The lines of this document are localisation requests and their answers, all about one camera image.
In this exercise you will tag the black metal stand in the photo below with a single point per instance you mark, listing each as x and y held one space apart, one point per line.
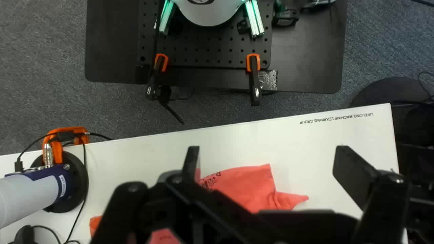
418 144

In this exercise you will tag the white articulated camera mount arm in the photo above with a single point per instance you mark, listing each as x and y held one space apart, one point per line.
27 194

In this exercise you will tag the black mount base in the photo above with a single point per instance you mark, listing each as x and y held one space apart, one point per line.
77 181

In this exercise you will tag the black pegboard plate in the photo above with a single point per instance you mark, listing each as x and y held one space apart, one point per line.
204 45

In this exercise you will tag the black round stand base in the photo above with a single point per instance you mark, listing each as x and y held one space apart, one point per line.
388 93

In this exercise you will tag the black power adapter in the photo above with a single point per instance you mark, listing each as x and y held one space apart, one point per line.
25 235

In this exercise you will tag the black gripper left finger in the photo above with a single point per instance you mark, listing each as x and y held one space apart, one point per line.
190 163

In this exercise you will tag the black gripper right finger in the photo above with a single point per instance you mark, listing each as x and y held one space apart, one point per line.
357 171

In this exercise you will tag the orange black bar clamp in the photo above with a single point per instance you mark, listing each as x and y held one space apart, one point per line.
160 63
254 68

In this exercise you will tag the orange mount clamp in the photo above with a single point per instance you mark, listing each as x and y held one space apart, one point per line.
62 133

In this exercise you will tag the red printed shirt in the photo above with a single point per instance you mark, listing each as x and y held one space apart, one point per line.
252 185

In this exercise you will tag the black bracket block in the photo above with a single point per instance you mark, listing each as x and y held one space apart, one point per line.
285 18

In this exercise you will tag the teal lit metal strut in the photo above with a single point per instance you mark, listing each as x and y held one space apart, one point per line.
254 18
166 15

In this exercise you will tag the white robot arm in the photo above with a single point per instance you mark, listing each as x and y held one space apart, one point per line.
210 15

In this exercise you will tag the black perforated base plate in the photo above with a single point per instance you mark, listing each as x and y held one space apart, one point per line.
307 55

